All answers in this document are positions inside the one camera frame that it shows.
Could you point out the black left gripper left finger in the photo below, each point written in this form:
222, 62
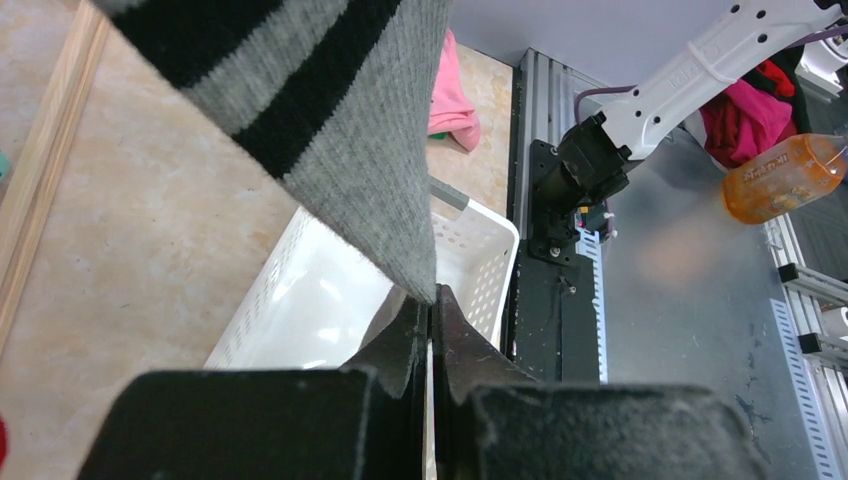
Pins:
361, 420

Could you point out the red sock with cat face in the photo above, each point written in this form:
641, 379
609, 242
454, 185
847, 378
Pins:
4, 442

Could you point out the grey sock with black stripes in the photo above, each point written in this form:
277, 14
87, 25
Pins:
330, 98

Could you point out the aluminium rail frame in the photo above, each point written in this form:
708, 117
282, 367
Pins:
543, 93

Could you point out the red and pink clothes pile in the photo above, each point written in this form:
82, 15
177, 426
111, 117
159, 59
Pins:
762, 108

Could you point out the pink cloth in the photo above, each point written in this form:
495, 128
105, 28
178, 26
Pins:
450, 109

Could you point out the orange plastic bottle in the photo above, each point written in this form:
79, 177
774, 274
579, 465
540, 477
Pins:
795, 172

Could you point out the wooden drying rack frame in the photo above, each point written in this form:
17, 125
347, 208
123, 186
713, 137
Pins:
33, 185

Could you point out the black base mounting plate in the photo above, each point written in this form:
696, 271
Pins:
550, 321

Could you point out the white slotted cable duct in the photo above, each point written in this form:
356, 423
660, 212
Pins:
590, 246

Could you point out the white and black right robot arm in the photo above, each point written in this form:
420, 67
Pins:
591, 162

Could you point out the white perforated plastic basket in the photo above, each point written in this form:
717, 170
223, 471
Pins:
315, 297

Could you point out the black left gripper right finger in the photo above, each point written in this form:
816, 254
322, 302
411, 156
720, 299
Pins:
492, 420

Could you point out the teal patterned sock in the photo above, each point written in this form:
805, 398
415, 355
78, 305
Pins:
5, 166

